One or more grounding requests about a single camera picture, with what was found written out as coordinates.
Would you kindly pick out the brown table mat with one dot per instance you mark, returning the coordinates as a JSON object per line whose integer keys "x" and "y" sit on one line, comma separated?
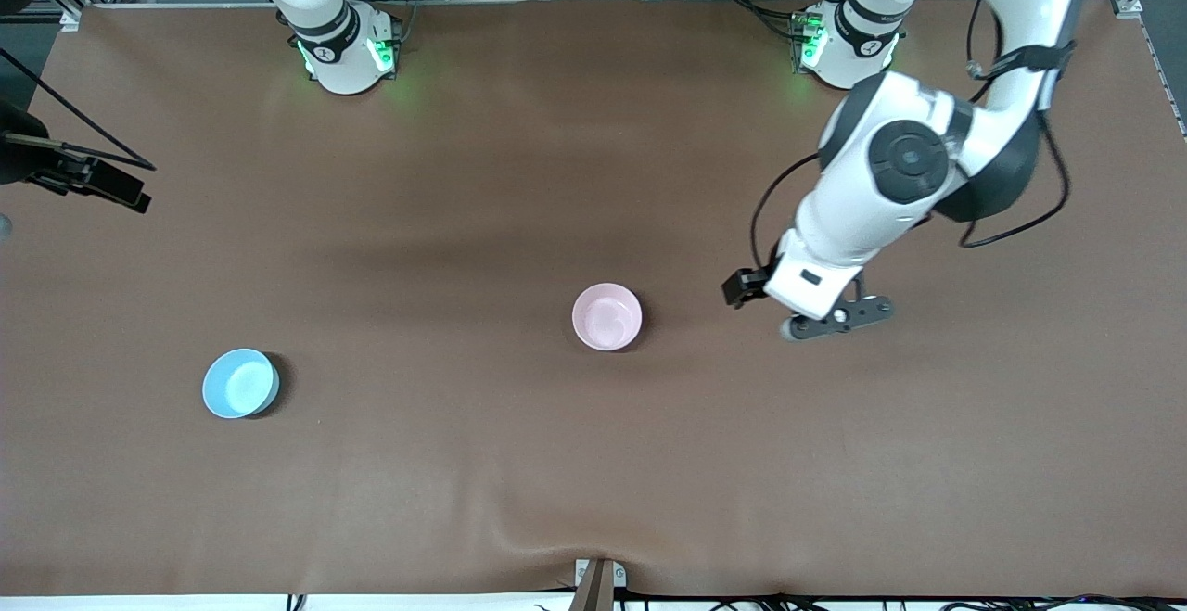
{"x": 464, "y": 222}

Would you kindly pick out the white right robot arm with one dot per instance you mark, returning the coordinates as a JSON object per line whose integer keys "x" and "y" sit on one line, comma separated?
{"x": 343, "y": 55}

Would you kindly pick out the pink bowl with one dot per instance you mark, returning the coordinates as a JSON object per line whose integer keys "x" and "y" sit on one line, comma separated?
{"x": 607, "y": 317}

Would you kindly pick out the blue bowl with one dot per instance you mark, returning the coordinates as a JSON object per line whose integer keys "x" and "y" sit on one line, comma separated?
{"x": 239, "y": 384}

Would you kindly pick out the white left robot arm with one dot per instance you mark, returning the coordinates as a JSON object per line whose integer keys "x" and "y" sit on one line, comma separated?
{"x": 872, "y": 208}

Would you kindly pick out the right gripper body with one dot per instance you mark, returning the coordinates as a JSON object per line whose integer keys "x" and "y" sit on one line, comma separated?
{"x": 26, "y": 159}

